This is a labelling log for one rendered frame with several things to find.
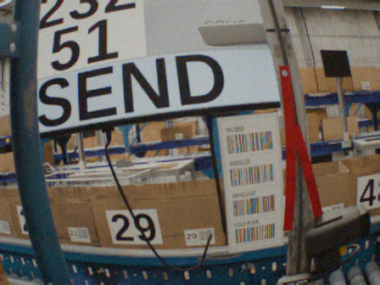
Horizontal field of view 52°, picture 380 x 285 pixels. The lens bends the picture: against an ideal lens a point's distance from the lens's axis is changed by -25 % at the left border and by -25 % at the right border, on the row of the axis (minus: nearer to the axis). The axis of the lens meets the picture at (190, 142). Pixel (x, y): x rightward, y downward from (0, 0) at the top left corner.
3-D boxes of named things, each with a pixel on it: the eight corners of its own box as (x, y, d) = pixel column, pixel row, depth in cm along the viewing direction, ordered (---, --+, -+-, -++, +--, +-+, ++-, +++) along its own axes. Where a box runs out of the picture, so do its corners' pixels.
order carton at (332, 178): (226, 248, 130) (222, 191, 129) (237, 225, 159) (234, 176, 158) (349, 224, 122) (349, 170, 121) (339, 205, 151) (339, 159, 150)
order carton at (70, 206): (18, 240, 145) (8, 198, 145) (47, 226, 174) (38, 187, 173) (101, 249, 137) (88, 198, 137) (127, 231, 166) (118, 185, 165)
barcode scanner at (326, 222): (372, 262, 58) (370, 204, 57) (308, 287, 60) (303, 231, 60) (366, 251, 64) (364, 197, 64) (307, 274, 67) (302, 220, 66)
